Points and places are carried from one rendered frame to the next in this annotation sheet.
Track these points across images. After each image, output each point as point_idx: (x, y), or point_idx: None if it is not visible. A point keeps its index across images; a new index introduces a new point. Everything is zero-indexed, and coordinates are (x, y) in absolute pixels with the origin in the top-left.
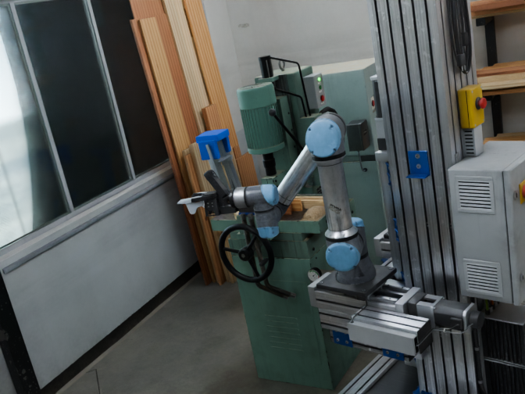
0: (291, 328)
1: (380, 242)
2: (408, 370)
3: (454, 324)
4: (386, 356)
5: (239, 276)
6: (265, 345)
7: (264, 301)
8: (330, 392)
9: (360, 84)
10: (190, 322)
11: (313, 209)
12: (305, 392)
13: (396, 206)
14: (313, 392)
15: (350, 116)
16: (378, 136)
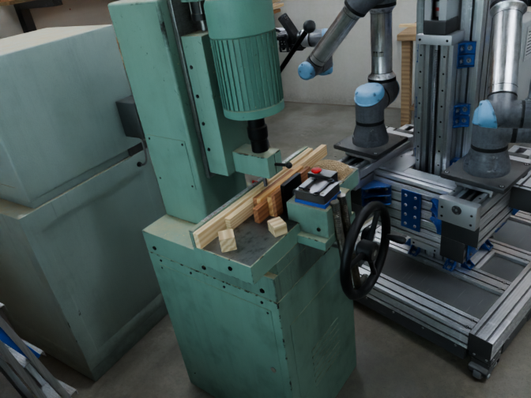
0: (333, 336)
1: (359, 172)
2: (405, 273)
3: None
4: (383, 281)
5: (363, 293)
6: (310, 393)
7: (311, 332)
8: (359, 368)
9: (113, 46)
10: None
11: (336, 162)
12: (352, 393)
13: (476, 84)
14: (354, 384)
15: (109, 97)
16: (446, 17)
